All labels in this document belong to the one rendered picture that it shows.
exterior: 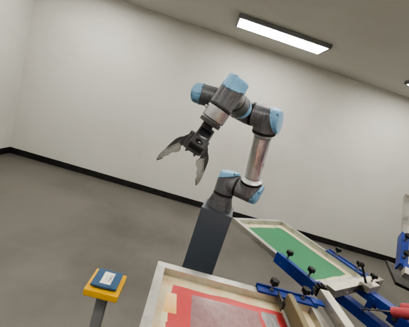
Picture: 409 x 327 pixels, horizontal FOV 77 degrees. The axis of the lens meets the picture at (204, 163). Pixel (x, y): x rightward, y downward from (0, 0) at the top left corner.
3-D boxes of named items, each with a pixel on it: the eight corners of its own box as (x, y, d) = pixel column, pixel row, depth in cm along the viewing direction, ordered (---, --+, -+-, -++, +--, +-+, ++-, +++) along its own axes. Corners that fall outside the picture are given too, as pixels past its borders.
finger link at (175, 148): (159, 157, 86) (185, 148, 86) (156, 161, 80) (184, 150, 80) (155, 148, 86) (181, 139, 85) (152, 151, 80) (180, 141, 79)
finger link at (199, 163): (204, 181, 88) (204, 154, 86) (204, 185, 82) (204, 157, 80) (195, 181, 88) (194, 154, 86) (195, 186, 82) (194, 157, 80)
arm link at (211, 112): (230, 116, 77) (208, 100, 76) (221, 129, 77) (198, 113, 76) (228, 115, 84) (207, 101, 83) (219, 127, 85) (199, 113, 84)
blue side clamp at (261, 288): (254, 301, 120) (259, 289, 119) (252, 294, 125) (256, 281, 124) (313, 317, 122) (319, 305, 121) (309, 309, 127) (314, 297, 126)
